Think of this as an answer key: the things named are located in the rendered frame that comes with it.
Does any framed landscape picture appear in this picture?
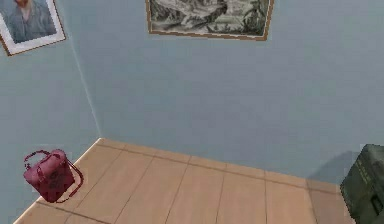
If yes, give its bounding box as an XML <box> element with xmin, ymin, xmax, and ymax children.
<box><xmin>145</xmin><ymin>0</ymin><xmax>276</xmax><ymax>42</ymax></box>

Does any framed portrait picture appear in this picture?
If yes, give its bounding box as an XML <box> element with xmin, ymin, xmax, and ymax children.
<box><xmin>0</xmin><ymin>0</ymin><xmax>67</xmax><ymax>57</ymax></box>

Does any red handbag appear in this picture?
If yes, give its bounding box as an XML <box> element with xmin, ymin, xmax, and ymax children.
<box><xmin>22</xmin><ymin>148</ymin><xmax>84</xmax><ymax>204</ymax></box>

